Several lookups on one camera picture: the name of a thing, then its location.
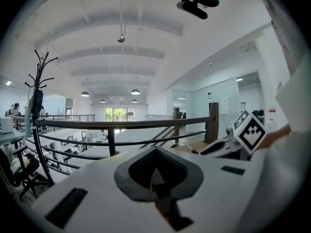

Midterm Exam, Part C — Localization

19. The black coat rack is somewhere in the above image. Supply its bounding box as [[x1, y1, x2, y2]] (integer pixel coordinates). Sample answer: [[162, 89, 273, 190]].
[[24, 49, 59, 186]]

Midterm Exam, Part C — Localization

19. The dark bag on coat rack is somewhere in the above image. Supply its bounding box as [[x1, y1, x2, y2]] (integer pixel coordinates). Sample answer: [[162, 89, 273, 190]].
[[31, 88, 44, 120]]

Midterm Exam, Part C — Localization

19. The white paper notice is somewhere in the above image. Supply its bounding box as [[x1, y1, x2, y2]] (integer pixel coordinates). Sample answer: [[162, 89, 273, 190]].
[[220, 96, 230, 115]]

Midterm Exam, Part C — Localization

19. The person's white shirt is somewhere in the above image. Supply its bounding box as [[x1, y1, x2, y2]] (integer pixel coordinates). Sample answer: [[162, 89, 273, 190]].
[[240, 0, 311, 233]]

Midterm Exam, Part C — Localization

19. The person's right forearm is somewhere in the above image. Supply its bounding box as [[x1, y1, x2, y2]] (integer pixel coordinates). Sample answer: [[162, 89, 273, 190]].
[[257, 124, 292, 151]]

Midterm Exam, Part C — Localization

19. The brown wooden post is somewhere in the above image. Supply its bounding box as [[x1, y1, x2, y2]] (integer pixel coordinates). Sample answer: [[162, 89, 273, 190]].
[[205, 102, 220, 145]]

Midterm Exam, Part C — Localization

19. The black head-worn camera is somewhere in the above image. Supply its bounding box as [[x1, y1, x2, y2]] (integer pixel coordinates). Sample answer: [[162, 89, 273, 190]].
[[176, 0, 208, 20]]

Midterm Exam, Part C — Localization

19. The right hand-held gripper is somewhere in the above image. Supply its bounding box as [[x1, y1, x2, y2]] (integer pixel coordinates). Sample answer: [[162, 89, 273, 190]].
[[200, 109, 268, 161]]

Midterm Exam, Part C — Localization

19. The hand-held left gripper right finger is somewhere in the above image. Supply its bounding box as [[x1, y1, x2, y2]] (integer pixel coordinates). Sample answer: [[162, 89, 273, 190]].
[[155, 146, 205, 202]]

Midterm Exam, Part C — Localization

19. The white box appliance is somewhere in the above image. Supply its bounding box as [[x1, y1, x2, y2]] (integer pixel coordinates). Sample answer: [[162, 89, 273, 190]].
[[0, 116, 13, 134]]

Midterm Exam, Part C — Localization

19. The black office chair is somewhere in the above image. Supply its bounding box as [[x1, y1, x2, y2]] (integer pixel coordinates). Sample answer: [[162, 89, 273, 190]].
[[0, 136, 53, 201]]

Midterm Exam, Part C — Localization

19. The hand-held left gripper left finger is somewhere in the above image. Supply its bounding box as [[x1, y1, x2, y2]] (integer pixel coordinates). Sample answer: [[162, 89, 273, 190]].
[[113, 146, 158, 202]]

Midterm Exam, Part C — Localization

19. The bright window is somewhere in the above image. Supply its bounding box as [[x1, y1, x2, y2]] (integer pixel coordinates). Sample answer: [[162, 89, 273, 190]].
[[105, 107, 136, 122]]

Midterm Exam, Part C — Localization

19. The dark metal railing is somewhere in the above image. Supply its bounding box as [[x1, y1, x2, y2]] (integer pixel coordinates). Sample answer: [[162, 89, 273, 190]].
[[7, 114, 212, 177]]

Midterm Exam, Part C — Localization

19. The metal shaft screwdriver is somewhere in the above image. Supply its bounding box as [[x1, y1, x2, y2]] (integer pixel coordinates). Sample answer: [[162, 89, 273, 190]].
[[182, 140, 202, 155]]

